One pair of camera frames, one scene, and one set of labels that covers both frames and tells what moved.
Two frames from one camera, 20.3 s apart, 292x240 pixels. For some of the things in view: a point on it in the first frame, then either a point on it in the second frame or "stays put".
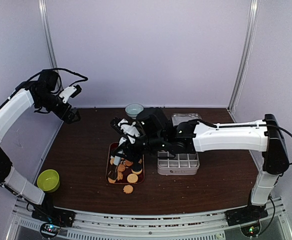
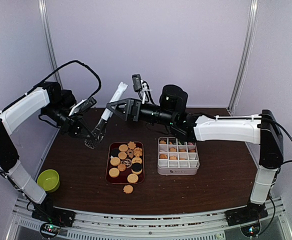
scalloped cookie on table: (128, 189) stays put
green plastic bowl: (48, 180) stays put
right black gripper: (131, 156) → (131, 109)
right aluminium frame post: (251, 33) stays put
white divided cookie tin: (180, 164) stays put
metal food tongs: (117, 152) → (98, 135)
